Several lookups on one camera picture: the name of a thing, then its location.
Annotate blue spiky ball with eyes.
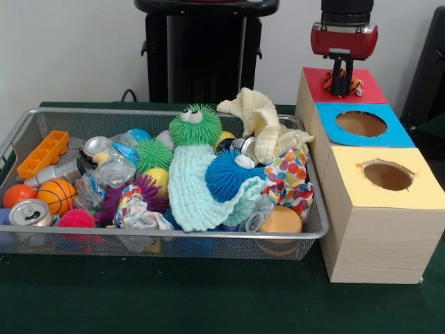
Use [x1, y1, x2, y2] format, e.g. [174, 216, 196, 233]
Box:
[204, 151, 268, 203]

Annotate orange toy building brick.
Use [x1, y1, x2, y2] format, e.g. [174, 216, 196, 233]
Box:
[17, 130, 70, 180]

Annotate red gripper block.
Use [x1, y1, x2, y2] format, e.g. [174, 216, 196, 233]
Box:
[310, 22, 379, 98]

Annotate silver drink can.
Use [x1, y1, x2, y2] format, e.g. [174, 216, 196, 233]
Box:
[9, 198, 54, 227]

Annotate smooth orange-red ball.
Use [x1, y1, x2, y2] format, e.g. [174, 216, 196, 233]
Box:
[3, 183, 38, 209]

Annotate small green spiky rubber ball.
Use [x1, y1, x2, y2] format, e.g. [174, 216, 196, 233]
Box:
[134, 138, 174, 175]

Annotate shallow wire mesh bin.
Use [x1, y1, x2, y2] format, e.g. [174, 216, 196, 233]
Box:
[0, 106, 330, 261]

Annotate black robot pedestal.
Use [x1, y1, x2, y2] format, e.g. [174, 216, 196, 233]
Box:
[133, 0, 281, 104]

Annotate black flat panel stand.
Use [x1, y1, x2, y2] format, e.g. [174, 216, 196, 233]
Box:
[399, 6, 445, 132]

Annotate crumpled polka dot paper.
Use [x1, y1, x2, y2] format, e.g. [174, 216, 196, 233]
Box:
[264, 148, 316, 223]

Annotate pink spiky rubber ball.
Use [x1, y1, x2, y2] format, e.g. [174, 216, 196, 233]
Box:
[56, 205, 98, 241]

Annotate dark green tablecloth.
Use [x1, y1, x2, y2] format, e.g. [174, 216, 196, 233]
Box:
[0, 100, 445, 334]

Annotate cream muslin cloth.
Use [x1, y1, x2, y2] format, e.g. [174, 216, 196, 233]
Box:
[217, 87, 315, 164]

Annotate small orange basketball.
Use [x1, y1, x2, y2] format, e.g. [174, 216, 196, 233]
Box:
[37, 179, 78, 216]

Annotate small tiger plush toy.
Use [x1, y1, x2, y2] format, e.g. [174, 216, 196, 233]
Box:
[322, 68, 364, 97]

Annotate mint green muslin cloth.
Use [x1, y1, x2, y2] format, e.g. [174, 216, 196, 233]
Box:
[168, 144, 268, 233]

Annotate wooden box with three holes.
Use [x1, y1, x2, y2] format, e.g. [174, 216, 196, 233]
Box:
[294, 67, 445, 285]

